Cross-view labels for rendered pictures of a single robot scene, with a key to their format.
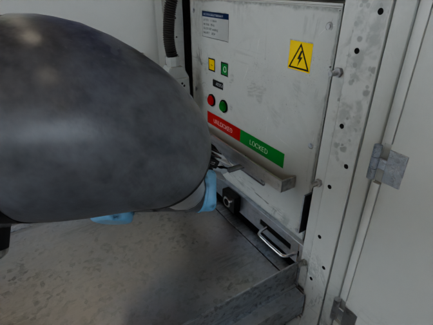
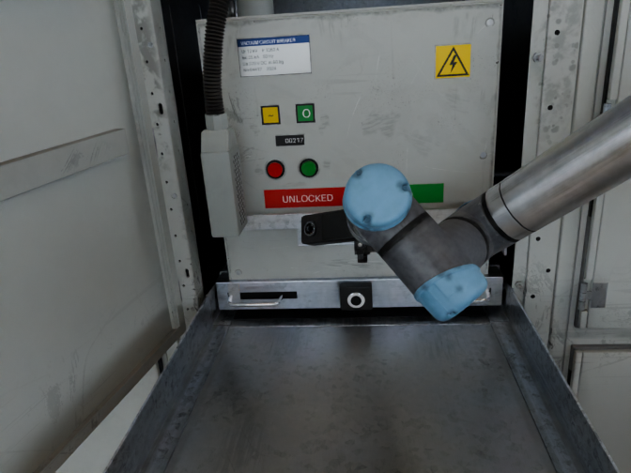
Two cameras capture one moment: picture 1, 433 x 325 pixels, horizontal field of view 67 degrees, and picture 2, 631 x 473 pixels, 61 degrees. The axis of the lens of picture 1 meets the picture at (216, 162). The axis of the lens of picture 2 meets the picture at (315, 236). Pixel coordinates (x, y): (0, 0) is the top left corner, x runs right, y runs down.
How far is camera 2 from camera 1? 0.75 m
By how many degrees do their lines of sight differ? 47
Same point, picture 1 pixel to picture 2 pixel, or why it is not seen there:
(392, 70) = (594, 40)
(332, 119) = (535, 106)
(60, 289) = not seen: outside the picture
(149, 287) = (439, 424)
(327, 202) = not seen: hidden behind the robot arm
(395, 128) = (619, 83)
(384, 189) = not seen: hidden behind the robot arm
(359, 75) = (562, 53)
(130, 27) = (95, 83)
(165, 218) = (307, 370)
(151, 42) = (122, 108)
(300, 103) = (461, 113)
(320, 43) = (481, 41)
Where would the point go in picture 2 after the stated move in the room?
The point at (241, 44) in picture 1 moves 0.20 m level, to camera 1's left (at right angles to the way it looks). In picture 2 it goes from (343, 69) to (261, 82)
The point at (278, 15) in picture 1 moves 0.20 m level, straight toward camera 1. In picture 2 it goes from (410, 22) to (532, 12)
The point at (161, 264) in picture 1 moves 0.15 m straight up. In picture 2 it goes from (403, 402) to (402, 312)
